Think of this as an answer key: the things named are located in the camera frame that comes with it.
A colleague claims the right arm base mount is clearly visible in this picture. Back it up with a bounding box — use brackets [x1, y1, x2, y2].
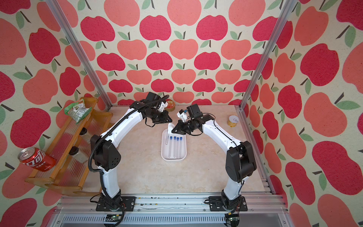
[204, 195, 248, 213]

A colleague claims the aluminium frame post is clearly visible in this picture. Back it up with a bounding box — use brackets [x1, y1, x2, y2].
[45, 0, 112, 111]
[239, 0, 298, 111]

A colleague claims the yellow white can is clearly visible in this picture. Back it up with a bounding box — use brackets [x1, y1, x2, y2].
[227, 115, 239, 128]

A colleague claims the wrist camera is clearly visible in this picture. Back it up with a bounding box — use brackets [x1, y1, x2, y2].
[143, 92, 169, 112]
[177, 104, 203, 123]

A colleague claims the glass spice jar upper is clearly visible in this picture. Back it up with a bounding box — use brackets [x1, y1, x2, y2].
[79, 127, 92, 144]

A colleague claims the green snack bag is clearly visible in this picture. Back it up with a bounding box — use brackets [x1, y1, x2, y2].
[64, 98, 93, 124]

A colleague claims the red cola can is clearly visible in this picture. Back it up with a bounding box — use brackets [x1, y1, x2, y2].
[18, 147, 56, 172]

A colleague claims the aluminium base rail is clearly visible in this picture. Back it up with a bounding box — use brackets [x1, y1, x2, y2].
[46, 193, 294, 227]

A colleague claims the white rectangular tray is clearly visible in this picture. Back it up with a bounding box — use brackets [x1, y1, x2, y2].
[161, 129, 187, 162]

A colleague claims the red gold round tin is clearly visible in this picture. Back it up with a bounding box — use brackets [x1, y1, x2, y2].
[165, 99, 175, 112]

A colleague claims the left aluminium frame post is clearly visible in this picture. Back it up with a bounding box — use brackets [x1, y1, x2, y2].
[45, 0, 112, 111]

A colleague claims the wooden shelf rack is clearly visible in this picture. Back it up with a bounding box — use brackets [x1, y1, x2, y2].
[25, 109, 113, 197]

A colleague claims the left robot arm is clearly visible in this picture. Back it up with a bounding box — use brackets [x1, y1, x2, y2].
[88, 92, 172, 205]

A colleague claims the white wipe cloth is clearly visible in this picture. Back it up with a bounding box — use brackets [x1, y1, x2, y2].
[167, 123, 175, 134]

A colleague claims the right aluminium frame post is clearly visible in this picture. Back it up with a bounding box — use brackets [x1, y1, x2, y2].
[239, 0, 298, 111]

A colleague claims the test tube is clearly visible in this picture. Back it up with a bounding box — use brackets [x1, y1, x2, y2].
[168, 136, 173, 158]
[178, 137, 182, 159]
[175, 137, 180, 159]
[172, 136, 176, 159]
[165, 125, 169, 145]

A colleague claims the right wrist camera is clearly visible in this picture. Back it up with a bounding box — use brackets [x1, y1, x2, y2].
[177, 104, 203, 123]

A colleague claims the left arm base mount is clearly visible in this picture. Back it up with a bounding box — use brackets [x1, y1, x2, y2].
[95, 195, 136, 212]

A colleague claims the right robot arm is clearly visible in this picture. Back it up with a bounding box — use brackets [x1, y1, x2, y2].
[172, 113, 257, 202]

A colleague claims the glass spice jar lower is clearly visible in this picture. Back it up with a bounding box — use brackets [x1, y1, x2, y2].
[69, 146, 88, 163]

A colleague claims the glass spice jar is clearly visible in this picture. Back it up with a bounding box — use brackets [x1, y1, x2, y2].
[79, 127, 92, 144]
[69, 146, 88, 163]

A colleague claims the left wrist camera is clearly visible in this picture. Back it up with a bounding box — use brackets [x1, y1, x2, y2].
[143, 92, 169, 112]

